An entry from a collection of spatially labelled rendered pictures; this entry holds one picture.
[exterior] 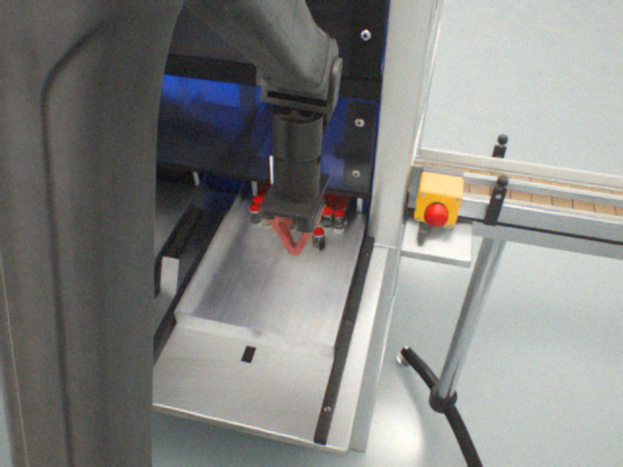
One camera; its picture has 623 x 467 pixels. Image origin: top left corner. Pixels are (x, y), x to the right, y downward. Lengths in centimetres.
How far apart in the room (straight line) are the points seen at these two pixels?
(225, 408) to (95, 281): 66
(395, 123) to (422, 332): 125
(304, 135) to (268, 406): 41
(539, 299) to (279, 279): 143
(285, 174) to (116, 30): 49
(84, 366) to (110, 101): 10
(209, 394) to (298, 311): 20
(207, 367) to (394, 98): 49
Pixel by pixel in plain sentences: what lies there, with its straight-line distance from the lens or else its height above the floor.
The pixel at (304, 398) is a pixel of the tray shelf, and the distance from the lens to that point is 84.
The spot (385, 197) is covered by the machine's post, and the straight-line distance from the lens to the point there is 96.
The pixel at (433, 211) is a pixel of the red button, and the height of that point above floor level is 101.
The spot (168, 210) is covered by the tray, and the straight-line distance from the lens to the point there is 113.
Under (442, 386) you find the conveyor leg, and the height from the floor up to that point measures 21.
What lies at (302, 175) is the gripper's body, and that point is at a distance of 64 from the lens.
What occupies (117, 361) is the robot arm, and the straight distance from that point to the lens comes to 23.
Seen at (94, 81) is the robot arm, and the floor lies 154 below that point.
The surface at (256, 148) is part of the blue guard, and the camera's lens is 96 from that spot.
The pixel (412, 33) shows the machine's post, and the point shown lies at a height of 129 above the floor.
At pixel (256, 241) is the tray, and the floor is 88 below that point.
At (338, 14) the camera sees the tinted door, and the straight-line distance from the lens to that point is 81.
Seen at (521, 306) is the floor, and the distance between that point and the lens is 219.
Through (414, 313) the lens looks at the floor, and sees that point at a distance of 206.
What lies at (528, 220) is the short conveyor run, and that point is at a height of 91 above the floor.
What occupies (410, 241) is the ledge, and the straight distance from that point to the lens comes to 105.
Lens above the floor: 162
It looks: 45 degrees down
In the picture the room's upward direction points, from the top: straight up
